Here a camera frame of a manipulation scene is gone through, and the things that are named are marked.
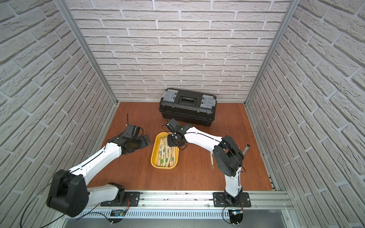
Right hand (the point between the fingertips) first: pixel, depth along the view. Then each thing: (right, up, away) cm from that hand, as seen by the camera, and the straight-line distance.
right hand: (172, 143), depth 88 cm
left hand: (-16, +2, -1) cm, 17 cm away
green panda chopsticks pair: (+25, -11, 0) cm, 28 cm away
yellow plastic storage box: (-6, -8, -1) cm, 10 cm away
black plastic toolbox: (+10, +23, +7) cm, 26 cm away
